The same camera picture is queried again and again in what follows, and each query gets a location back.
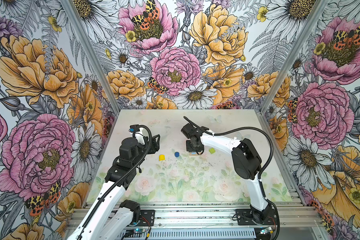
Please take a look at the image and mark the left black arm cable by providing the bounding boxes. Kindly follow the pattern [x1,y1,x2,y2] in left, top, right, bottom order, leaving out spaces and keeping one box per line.
[77,124,153,240]

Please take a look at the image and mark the green circuit board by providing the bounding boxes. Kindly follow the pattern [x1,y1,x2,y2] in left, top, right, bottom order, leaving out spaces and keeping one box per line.
[259,227,274,235]
[129,228,152,238]

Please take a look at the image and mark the left green circuit board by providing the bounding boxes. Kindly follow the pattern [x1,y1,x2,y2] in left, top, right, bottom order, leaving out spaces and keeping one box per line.
[129,228,152,238]

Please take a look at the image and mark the white vented cable duct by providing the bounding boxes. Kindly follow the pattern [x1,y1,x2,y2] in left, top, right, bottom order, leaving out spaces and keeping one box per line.
[116,229,257,240]

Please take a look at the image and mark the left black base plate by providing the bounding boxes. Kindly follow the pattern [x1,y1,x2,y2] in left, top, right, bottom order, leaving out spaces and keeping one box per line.
[137,210,156,227]

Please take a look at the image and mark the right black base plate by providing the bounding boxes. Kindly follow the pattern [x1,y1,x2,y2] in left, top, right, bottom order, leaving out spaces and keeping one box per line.
[235,209,279,226]

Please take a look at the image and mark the aluminium mounting rail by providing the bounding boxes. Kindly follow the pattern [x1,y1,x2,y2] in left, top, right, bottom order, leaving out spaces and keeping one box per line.
[66,202,323,229]

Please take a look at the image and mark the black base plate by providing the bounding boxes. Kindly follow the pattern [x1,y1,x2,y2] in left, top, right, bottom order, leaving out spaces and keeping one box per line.
[235,209,279,226]
[137,210,156,227]

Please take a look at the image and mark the right green circuit board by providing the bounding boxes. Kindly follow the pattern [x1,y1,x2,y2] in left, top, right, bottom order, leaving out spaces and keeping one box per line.
[259,227,274,235]

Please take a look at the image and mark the natural wood plank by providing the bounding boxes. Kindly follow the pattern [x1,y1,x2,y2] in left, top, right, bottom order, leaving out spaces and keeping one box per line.
[190,152,204,156]

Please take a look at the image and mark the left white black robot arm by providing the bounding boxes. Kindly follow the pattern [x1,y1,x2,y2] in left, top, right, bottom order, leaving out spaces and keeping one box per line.
[68,125,160,240]

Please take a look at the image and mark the right black corrugated cable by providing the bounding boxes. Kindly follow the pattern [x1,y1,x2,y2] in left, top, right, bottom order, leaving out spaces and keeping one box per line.
[182,116,280,240]

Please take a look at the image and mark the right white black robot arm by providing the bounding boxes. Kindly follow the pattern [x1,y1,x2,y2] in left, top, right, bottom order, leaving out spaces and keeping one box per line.
[181,122,274,224]

